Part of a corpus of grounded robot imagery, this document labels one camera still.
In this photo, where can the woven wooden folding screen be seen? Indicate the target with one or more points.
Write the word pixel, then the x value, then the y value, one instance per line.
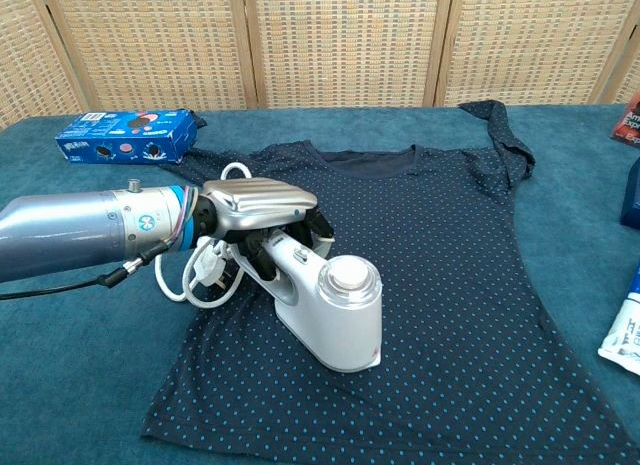
pixel 340 45

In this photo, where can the blue Oreo cookie box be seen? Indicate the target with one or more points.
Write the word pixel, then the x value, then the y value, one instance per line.
pixel 125 137

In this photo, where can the navy polka dot shirt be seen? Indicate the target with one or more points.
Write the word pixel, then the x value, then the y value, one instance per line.
pixel 450 285

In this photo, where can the dark blue toothpaste carton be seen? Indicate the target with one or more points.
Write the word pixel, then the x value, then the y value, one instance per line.
pixel 632 195

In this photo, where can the red black boxed package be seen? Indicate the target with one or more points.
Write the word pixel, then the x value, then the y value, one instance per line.
pixel 629 122

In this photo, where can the white blue toothpaste tube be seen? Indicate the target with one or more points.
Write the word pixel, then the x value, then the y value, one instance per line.
pixel 625 335

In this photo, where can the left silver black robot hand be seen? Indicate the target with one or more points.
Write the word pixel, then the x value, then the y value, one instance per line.
pixel 260 205

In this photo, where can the white handheld garment steamer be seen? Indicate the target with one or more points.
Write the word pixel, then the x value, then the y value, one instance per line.
pixel 350 325

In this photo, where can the blue carpet table cover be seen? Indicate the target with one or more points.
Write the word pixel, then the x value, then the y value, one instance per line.
pixel 75 360

